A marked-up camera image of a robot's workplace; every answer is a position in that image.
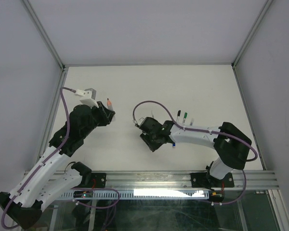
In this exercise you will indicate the orange tip clear marker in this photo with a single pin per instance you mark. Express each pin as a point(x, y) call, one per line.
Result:
point(110, 104)

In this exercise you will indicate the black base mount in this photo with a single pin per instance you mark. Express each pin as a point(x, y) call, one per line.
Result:
point(203, 180)
point(95, 180)

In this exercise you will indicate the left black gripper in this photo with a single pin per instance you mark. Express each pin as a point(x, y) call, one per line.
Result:
point(106, 115)

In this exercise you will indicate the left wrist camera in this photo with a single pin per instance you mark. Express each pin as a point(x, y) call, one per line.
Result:
point(87, 97)

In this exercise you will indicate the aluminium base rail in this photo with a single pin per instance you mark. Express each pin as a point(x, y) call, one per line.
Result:
point(253, 180)

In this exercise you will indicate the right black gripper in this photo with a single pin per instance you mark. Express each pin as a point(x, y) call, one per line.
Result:
point(152, 146)

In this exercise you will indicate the white marker green end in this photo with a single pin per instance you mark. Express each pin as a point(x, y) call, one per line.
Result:
point(178, 116)

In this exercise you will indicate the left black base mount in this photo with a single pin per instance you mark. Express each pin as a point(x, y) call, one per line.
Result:
point(95, 180)

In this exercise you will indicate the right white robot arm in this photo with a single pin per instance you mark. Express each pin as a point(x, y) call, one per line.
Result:
point(230, 144)

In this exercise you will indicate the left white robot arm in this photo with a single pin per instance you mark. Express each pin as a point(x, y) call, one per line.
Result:
point(26, 202)

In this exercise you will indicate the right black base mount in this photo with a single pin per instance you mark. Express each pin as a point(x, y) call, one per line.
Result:
point(203, 180)

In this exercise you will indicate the slotted cable duct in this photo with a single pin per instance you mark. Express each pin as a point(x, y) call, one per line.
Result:
point(136, 194)

